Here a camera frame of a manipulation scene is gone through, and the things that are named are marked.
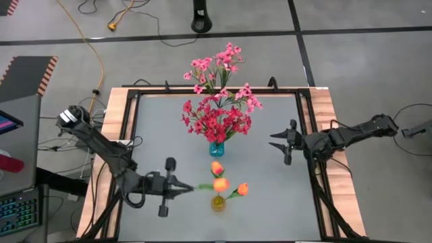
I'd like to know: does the black cable loop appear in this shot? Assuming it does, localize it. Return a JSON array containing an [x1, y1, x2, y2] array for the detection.
[[391, 103, 432, 158]]

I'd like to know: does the tablet with lit screen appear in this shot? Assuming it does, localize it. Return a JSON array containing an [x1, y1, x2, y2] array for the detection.
[[0, 109, 24, 136]]

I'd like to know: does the black aluminium table frame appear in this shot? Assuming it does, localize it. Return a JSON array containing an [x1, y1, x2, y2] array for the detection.
[[79, 86, 367, 243]]

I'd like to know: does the black floor cable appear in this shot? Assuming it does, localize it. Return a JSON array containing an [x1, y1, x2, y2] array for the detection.
[[116, 0, 199, 48], [77, 0, 99, 15]]

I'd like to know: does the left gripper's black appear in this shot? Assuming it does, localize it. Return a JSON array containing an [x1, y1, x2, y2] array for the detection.
[[143, 157, 195, 217]]

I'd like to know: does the blue glass vase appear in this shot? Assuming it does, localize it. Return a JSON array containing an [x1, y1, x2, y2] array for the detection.
[[209, 141, 225, 158]]

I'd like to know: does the black stand base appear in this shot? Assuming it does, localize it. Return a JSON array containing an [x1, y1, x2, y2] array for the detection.
[[190, 0, 213, 34]]

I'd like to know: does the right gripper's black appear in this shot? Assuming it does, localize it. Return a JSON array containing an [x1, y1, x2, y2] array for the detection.
[[269, 119, 317, 165]]

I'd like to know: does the backlit keyboard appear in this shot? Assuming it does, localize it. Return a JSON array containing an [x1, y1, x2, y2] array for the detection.
[[0, 184, 45, 237]]

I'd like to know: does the yellow ribbed glass vase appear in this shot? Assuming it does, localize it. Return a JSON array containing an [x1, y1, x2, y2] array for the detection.
[[211, 194, 226, 213]]

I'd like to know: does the black mat with striped edge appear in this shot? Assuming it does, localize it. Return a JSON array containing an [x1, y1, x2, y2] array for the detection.
[[0, 0, 20, 17], [0, 55, 59, 104]]

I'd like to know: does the grey stand foot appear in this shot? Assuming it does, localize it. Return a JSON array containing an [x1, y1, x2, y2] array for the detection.
[[401, 119, 432, 139]]

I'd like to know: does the grey side desk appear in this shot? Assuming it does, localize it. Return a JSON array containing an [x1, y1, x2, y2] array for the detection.
[[0, 94, 42, 198]]

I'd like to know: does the red object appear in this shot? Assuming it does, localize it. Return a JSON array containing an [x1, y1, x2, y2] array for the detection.
[[0, 153, 25, 173]]

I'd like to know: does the yellow cable with plug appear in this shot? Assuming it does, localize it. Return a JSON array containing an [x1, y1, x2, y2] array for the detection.
[[107, 0, 136, 32]]

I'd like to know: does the black desk foot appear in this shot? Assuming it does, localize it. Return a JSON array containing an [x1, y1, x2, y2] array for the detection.
[[35, 167, 89, 197]]

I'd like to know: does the yellow extension cable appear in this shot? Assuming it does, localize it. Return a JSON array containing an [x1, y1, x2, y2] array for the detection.
[[55, 0, 105, 119]]

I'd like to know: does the black cable bundle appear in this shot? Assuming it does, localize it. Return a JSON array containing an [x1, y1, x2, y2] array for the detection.
[[36, 97, 109, 153]]

